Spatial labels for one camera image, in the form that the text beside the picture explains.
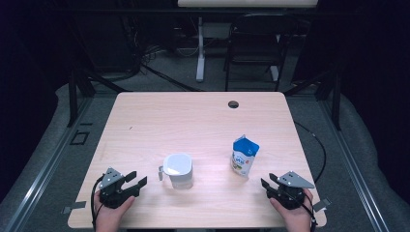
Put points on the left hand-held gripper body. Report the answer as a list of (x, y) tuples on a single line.
[(112, 193)]

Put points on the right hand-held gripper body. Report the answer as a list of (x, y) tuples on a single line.
[(290, 196)]

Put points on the blue and white milk carton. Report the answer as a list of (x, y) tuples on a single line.
[(244, 158)]

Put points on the clear pitcher with white lid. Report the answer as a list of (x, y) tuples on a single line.
[(178, 169)]

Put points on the person's right hand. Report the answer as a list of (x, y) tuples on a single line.
[(296, 220)]

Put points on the person's left hand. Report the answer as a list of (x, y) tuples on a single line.
[(109, 219)]

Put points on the grey metal tab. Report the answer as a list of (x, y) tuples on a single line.
[(74, 206), (321, 205)]

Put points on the black folding chair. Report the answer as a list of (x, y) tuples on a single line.
[(254, 42)]

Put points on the white desk leg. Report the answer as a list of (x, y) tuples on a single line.
[(200, 51)]

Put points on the white desk top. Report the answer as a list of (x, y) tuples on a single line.
[(248, 3)]

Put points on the black floor socket frame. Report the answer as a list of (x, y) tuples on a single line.
[(79, 138)]

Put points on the aluminium floor rail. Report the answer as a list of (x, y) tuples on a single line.
[(354, 174), (42, 174)]

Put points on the black metal frame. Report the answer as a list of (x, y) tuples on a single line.
[(73, 96), (336, 103)]

